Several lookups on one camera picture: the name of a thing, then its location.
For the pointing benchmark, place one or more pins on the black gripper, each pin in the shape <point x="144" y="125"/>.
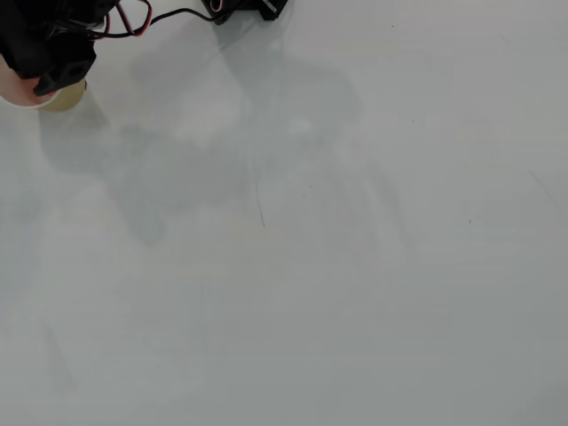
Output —
<point x="57" y="76"/>

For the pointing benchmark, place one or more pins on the beige paper cup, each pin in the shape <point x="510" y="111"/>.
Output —
<point x="66" y="100"/>

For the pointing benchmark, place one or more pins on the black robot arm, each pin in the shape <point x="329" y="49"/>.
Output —
<point x="26" y="18"/>

